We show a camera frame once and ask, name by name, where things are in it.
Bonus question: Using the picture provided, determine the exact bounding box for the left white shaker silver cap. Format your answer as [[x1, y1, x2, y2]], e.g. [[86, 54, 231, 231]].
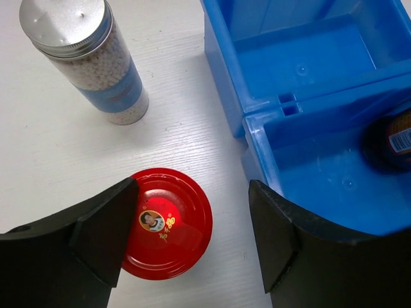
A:
[[19, 1, 149, 125]]

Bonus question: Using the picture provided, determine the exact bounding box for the blue plastic divided bin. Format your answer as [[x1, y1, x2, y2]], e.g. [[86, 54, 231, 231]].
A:
[[202, 1, 410, 235]]

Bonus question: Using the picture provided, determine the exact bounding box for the red-lid sauce jar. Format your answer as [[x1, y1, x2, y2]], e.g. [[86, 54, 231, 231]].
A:
[[122, 167, 213, 280], [362, 108, 410, 173]]

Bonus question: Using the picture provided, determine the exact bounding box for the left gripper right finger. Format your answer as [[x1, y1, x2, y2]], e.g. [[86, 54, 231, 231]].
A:
[[249, 180, 410, 307]]

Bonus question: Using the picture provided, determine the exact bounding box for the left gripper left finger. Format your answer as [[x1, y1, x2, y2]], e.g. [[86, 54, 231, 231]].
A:
[[1, 177, 139, 307]]

